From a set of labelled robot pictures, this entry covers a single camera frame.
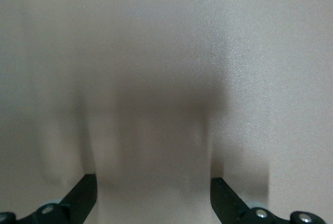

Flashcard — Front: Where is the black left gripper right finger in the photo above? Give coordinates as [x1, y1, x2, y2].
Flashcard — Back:
[210, 177, 326, 224]

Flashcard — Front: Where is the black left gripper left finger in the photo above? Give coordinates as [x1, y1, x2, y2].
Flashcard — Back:
[0, 174, 98, 224]

